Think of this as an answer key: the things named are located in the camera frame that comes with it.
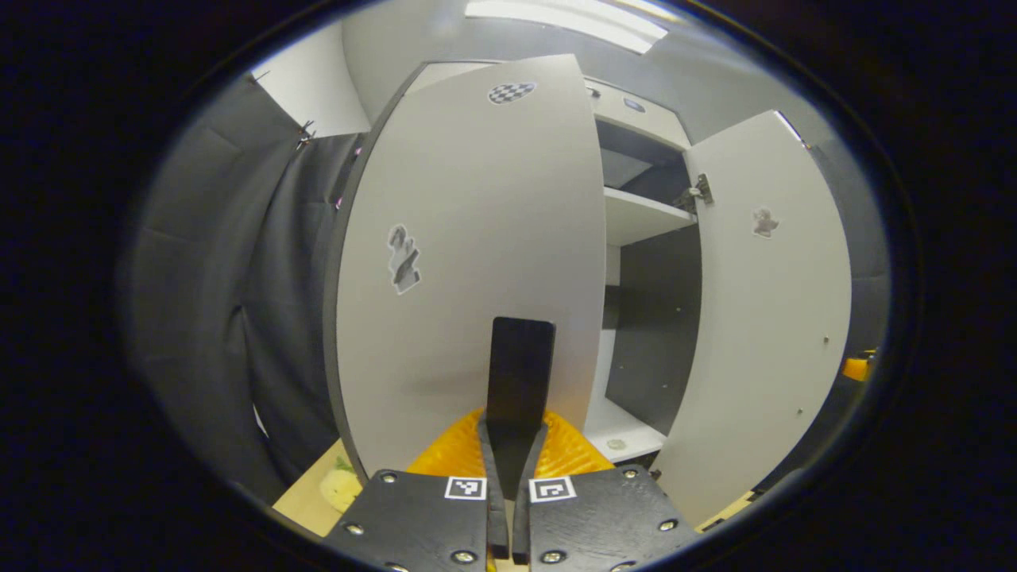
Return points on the black binder clip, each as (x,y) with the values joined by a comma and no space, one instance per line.
(304,131)
(258,77)

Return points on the checkered sticker cabinet door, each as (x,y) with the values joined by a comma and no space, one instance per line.
(477,199)

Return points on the box sticker cabinet door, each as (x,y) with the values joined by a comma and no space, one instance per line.
(763,334)

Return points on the metal door hinge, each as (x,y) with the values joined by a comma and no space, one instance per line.
(699,191)

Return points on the white cabinet shelf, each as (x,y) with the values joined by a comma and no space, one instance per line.
(636,218)
(628,425)

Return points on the white double-door shoe cabinet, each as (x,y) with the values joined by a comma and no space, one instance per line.
(651,334)

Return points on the yellow toy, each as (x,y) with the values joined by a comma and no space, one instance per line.
(342,486)

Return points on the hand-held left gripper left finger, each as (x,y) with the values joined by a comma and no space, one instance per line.
(498,524)

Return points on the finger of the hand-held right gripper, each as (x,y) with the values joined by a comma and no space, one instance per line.
(856,368)

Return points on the white cabinet bottom shelf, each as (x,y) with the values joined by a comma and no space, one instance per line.
(628,425)

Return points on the white cabinet drawer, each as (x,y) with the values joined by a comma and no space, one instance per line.
(643,127)

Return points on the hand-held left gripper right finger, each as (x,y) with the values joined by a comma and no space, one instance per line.
(520,528)

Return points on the black backdrop cloth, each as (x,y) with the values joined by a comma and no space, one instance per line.
(199,318)

